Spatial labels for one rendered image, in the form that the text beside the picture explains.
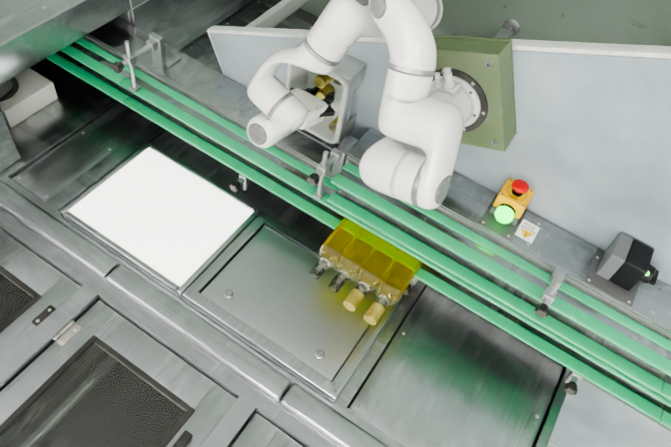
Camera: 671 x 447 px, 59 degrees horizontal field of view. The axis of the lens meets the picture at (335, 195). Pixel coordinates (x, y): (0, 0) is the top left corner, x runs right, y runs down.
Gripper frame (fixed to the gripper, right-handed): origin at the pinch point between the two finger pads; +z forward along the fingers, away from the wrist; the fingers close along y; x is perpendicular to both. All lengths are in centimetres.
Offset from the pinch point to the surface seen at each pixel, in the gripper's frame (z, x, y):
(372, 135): 4.3, -5.7, 15.2
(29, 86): -17, -37, -88
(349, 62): 0.2, 11.7, 4.5
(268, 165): -9.5, -21.3, -5.3
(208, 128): -8.8, -21.4, -26.5
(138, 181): -21, -42, -39
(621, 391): -8, -27, 97
